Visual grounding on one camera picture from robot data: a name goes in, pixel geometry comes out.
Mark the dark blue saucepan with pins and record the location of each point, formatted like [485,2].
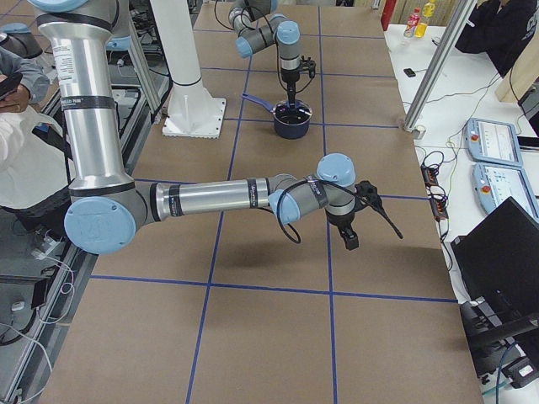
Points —
[286,130]

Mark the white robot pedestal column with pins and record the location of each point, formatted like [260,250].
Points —
[192,111]

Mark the small black square device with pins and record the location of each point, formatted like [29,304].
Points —
[409,72]

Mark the yellow drink bottle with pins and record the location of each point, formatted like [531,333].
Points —
[426,14]

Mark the black laptop computer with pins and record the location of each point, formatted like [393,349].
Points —
[498,259]

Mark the red plastic bottle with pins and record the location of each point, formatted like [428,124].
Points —
[412,23]

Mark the blue teach pendant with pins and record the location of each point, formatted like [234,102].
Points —
[492,141]
[495,183]

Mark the person in black white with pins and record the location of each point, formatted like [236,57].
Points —
[34,183]

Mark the upper blue teach pendant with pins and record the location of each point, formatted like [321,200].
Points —
[492,141]

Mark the glass pot lid blue knob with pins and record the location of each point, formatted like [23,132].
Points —
[292,113]

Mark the lower blue teach pendant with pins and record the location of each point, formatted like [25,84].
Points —
[495,183]

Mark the aluminium frame post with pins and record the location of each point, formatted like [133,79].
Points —
[447,41]

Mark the black orange power strip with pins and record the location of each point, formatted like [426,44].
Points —
[436,193]

